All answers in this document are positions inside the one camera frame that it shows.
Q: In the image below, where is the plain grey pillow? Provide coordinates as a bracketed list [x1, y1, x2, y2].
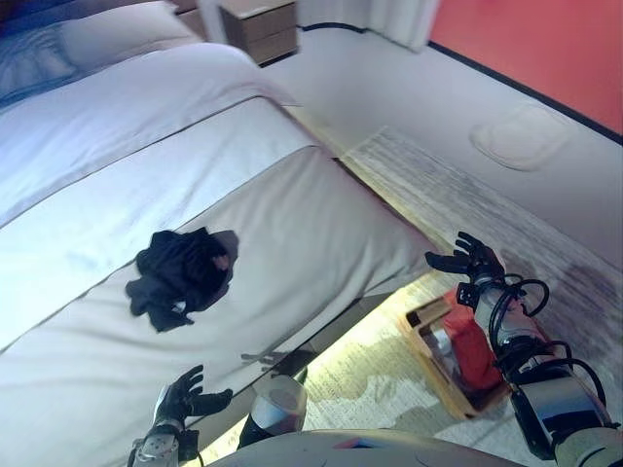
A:
[57, 0, 201, 74]

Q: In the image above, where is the black garment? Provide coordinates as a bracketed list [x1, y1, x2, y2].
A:
[125, 227, 239, 334]

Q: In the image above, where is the wooden laundry basket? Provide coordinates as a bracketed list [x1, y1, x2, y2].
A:
[397, 296, 551, 419]

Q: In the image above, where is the padded brown headboard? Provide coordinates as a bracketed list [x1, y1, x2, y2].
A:
[172, 0, 210, 40]

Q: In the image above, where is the patterned grey cushion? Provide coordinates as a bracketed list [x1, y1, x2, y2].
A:
[0, 23, 79, 106]

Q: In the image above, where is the dark floor cable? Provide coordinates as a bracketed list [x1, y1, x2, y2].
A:
[299, 21, 366, 35]

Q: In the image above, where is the grey robot torso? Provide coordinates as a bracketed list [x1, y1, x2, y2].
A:
[208, 428, 512, 467]

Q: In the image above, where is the small white floor mat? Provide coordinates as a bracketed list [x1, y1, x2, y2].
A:
[469, 103, 570, 172]

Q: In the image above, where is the pale striped area rug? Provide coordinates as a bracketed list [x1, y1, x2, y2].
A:
[199, 126, 623, 467]

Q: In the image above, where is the bed with white bedding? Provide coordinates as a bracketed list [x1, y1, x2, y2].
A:
[0, 42, 439, 467]

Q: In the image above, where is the robot left leg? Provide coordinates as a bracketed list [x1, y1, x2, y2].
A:
[238, 374, 309, 449]

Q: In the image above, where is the upholstered bed frame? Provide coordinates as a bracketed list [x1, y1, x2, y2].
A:
[194, 271, 439, 453]

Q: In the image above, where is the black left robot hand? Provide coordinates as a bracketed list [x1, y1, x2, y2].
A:
[154, 364, 234, 432]

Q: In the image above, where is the pale window curtain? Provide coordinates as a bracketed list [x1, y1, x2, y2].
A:
[296, 0, 442, 54]

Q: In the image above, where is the orange red garment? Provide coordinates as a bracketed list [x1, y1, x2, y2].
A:
[442, 301, 505, 393]

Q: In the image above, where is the brown two-drawer nightstand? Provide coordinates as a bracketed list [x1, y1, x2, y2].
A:
[218, 0, 299, 67]

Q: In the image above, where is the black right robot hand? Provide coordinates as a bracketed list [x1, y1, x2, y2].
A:
[424, 232, 505, 288]

